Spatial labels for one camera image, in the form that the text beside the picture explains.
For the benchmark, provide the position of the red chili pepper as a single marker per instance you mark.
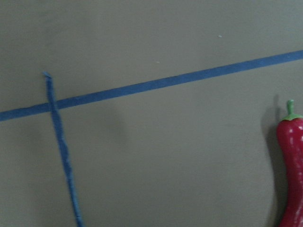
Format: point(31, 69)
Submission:
point(289, 133)

